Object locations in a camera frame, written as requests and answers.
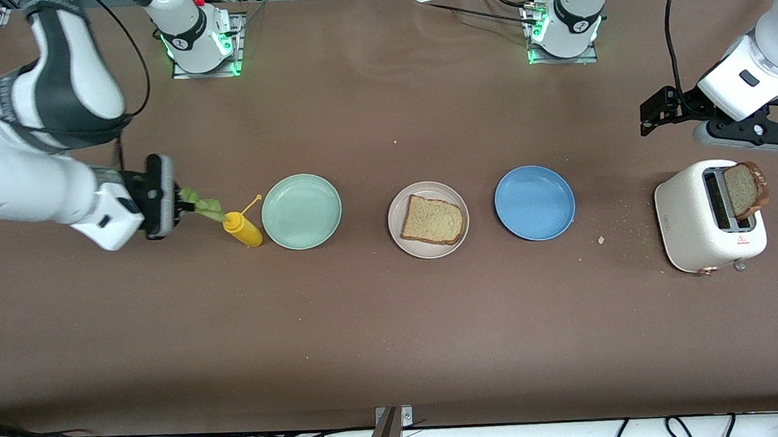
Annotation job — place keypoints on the silver table edge bracket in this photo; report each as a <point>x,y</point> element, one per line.
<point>406,415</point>

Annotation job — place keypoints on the blue plate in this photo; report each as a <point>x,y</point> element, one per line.
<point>534,203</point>

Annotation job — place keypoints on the beige plate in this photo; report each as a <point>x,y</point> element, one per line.
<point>404,248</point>

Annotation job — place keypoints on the brown bread slice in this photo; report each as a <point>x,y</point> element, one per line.
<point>433,221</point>
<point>742,190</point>

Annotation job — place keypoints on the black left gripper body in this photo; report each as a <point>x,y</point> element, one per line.
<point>684,104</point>

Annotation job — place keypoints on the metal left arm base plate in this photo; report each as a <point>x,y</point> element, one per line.
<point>562,61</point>

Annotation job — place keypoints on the green lettuce leaf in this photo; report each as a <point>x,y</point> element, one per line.
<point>209,206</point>

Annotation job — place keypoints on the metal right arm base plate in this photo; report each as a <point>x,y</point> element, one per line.
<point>237,32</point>

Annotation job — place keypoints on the yellow mustard squeeze bottle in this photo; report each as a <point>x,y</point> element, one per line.
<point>247,232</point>

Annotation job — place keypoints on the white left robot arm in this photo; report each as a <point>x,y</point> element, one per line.
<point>577,31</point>

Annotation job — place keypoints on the white toaster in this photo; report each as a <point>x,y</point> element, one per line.
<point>690,220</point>

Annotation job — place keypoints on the pale green plate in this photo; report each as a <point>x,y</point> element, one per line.
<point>301,212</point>

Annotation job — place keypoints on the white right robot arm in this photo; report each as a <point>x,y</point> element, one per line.
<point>22,187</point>

